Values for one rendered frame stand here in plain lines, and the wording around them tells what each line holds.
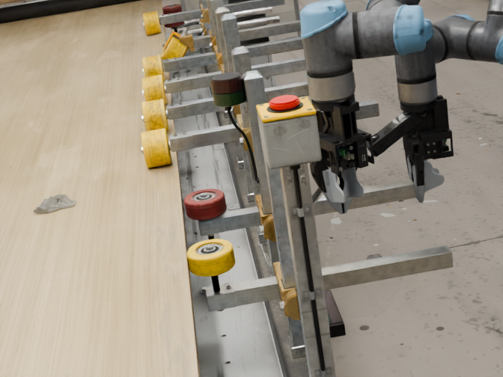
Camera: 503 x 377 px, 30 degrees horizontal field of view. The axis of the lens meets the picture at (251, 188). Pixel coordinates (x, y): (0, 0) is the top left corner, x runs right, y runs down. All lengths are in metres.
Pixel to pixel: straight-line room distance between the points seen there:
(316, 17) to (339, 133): 0.19
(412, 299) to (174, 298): 1.85
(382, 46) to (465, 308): 1.79
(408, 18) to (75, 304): 0.69
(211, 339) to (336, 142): 0.57
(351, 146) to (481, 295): 1.77
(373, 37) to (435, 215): 2.42
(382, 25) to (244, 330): 0.74
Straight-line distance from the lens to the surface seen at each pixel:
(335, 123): 1.52
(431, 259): 1.67
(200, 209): 1.81
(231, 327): 1.94
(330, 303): 1.80
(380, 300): 3.26
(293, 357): 1.65
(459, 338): 3.02
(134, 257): 1.64
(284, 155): 1.20
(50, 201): 1.96
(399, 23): 1.48
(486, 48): 1.79
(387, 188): 1.88
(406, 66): 1.80
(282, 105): 1.20
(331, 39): 1.49
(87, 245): 1.74
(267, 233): 1.79
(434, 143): 1.86
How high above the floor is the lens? 1.57
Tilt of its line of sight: 21 degrees down
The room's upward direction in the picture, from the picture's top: 9 degrees counter-clockwise
